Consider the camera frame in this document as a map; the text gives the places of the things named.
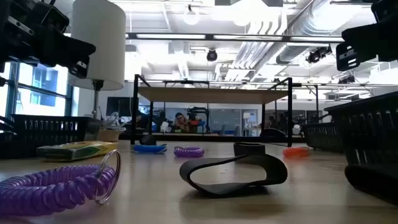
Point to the person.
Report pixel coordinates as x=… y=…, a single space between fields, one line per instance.
x=180 y=119

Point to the wooden shelf riser black legs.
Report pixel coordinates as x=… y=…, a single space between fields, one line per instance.
x=211 y=95

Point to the small white lamp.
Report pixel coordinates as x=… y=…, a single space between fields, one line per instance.
x=246 y=115

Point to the black ceiling-mounted camera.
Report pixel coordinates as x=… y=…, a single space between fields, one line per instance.
x=315 y=56
x=346 y=80

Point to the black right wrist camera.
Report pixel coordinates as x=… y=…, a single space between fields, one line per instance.
x=385 y=9

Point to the round white pendant lamp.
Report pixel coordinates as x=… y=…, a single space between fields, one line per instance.
x=191 y=17

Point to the orange coil wristband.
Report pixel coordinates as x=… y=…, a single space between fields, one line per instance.
x=295 y=152

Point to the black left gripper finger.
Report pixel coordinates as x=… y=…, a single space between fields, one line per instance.
x=62 y=49
x=79 y=68

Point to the yellow green crayon box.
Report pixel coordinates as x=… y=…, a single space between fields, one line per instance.
x=77 y=151

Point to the black dome ceiling camera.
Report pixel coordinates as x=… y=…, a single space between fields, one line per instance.
x=212 y=56

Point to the round beige base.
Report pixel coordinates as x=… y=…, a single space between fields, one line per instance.
x=109 y=136

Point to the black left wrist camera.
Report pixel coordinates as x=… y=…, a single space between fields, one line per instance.
x=53 y=17

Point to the white jug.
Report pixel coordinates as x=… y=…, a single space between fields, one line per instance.
x=297 y=129

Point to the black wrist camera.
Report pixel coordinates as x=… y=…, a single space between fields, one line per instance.
x=385 y=9
x=53 y=17

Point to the black overhead frame bar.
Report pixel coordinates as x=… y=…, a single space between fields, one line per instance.
x=210 y=37

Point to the window with dark frame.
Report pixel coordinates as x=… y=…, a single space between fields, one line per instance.
x=43 y=102

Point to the purple coil wristband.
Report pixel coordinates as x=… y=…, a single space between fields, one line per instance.
x=189 y=152
x=46 y=189

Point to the black monitor screen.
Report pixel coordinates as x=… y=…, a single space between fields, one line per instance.
x=119 y=106

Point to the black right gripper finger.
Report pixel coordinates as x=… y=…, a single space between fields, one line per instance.
x=342 y=49
x=367 y=40

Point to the black plastic slotted basket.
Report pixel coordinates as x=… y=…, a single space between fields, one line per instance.
x=367 y=133
x=323 y=137
x=56 y=137

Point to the black chair back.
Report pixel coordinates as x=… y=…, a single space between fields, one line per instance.
x=273 y=133

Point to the white shade table lamp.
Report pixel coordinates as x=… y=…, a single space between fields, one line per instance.
x=96 y=46

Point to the small black cylinder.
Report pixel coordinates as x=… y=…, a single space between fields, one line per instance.
x=248 y=148

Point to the blue coil wristband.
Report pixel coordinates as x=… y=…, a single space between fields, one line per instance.
x=149 y=149

